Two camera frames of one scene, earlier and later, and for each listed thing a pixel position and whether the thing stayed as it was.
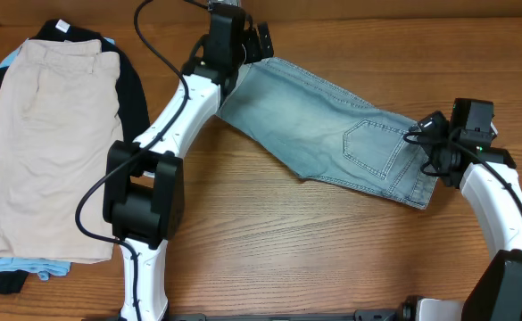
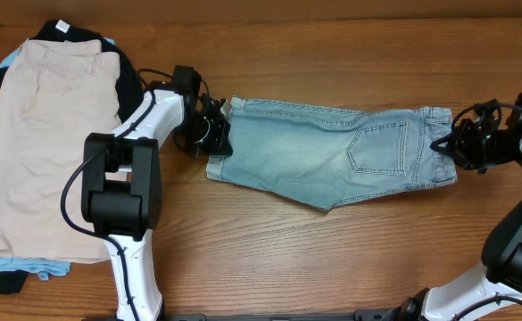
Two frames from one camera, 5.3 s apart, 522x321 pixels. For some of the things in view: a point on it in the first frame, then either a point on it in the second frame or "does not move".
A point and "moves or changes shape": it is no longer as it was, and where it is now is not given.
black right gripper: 439,131 -> 459,146
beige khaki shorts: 57,109 does not move
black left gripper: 260,43 -> 219,136
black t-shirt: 135,120 does not move
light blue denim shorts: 322,132 moves or changes shape
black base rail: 360,316 does not move
